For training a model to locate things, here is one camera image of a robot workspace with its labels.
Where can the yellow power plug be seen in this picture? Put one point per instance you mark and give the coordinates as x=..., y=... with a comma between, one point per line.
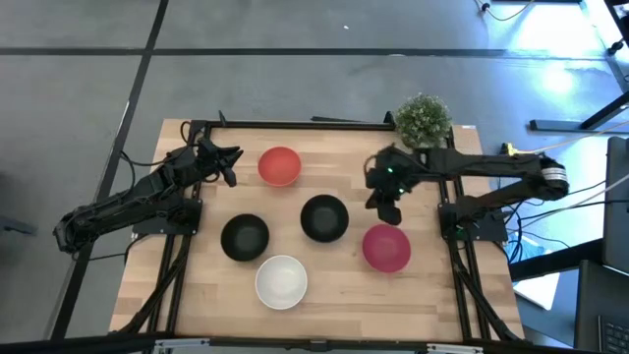
x=510, y=149

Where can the white paper sheet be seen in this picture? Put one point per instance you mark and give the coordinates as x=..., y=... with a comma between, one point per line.
x=538, y=290

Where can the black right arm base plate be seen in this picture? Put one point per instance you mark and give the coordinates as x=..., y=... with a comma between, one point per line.
x=486, y=230

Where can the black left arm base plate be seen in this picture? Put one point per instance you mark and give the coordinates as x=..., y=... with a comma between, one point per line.
x=164, y=223

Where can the black overhead rig bar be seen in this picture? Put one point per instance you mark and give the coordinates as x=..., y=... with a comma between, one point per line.
x=314, y=345

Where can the black aluminium table frame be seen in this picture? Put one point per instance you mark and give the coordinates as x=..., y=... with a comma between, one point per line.
x=319, y=125

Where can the dark monitor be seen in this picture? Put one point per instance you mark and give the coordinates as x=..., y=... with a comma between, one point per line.
x=618, y=206

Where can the black desk leg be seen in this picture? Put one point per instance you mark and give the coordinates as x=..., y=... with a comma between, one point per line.
x=580, y=123

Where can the white bowl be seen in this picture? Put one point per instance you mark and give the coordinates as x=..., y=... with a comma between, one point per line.
x=281, y=282

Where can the black keyboard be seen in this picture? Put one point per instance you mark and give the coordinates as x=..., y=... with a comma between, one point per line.
x=615, y=336

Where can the black bowl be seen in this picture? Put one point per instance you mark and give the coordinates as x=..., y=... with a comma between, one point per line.
x=245, y=237
x=324, y=218

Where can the orange-red bowl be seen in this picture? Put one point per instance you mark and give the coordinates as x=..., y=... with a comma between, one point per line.
x=279, y=166

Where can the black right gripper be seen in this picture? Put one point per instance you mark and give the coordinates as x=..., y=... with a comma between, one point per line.
x=390, y=174

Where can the small green potted plant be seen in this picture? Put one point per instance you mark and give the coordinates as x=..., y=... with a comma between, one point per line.
x=422, y=120

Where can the magenta bowl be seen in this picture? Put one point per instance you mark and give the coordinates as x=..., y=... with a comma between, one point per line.
x=386, y=248

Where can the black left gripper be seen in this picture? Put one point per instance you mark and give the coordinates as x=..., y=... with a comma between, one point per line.
x=209, y=156

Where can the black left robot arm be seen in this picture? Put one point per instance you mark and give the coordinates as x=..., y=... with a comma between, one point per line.
x=123, y=201

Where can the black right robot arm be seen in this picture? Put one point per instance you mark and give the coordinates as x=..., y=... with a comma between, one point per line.
x=491, y=164

